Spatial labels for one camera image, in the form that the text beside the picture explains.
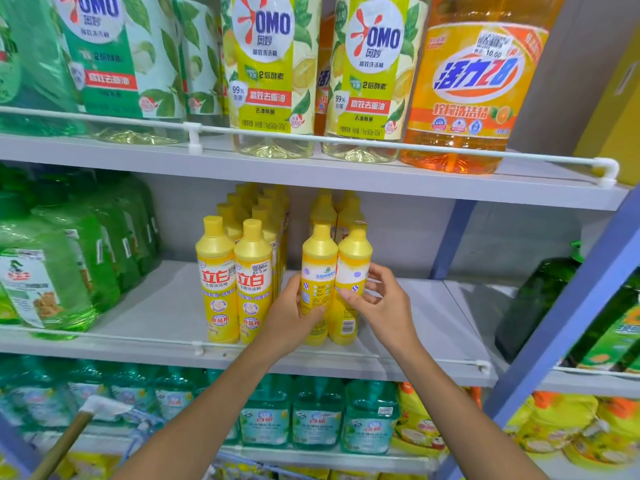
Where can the person's left hand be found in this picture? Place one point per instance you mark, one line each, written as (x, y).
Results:
(282, 324)

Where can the person's right hand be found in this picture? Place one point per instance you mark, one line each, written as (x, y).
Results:
(390, 314)

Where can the person's right middle finger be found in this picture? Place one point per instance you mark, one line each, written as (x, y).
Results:
(374, 286)

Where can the person's left thumb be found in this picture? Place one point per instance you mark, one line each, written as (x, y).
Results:
(311, 323)

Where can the person's right thumb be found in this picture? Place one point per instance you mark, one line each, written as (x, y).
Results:
(354, 301)

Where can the yellow-capped dish soap bottle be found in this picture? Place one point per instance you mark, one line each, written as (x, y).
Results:
(319, 264)
(352, 264)

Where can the person's right forearm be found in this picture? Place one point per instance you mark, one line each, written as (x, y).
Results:
(460, 419)

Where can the person's left forearm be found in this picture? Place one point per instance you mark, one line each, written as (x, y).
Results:
(210, 419)

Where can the grey shelf board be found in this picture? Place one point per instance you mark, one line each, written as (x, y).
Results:
(475, 304)
(350, 180)
(325, 457)
(160, 304)

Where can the group of yellow soap bottles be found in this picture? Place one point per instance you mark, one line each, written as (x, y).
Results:
(217, 279)

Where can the row of teal detergent bottles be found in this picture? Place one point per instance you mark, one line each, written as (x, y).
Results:
(265, 419)

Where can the yellow orange detergent pouches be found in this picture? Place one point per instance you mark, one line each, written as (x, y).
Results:
(416, 424)

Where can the dark green detergent bottle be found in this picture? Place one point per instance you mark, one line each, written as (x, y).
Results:
(537, 304)

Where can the clear bottle yellow lemon label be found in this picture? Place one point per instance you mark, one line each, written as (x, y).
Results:
(372, 79)
(270, 74)

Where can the large orange detergent bottle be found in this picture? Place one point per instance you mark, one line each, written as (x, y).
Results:
(324, 79)
(475, 94)

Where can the yellow jug orange cap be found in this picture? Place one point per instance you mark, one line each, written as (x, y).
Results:
(612, 434)
(555, 419)

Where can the green bottle orange fruit label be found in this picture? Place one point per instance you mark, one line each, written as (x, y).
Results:
(612, 329)

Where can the yellow packets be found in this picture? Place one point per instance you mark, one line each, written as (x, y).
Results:
(95, 467)

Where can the group of green detergent jugs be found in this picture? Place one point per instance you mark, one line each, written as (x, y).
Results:
(45, 274)

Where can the wooden stick white tip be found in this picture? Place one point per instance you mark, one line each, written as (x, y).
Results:
(65, 442)

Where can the clear bottle green leaf label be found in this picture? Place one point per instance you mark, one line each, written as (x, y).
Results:
(115, 64)
(201, 59)

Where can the large green detergent bottle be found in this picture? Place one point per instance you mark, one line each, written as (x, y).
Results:
(35, 69)

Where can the blue shelf upright post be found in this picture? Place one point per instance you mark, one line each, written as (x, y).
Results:
(452, 239)
(575, 304)
(15, 449)

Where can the white shelf guard rail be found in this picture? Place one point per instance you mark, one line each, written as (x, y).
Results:
(483, 367)
(600, 373)
(194, 137)

